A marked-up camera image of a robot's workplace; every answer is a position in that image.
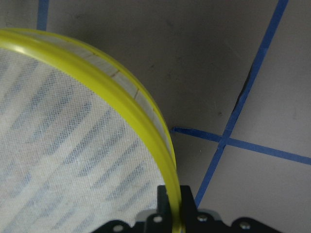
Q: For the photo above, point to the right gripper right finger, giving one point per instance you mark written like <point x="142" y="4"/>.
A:
<point x="188" y="206"/>

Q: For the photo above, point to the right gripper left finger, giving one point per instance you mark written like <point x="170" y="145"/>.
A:
<point x="163" y="205"/>

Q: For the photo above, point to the yellow steamer layer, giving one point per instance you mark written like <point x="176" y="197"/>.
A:
<point x="82" y="142"/>

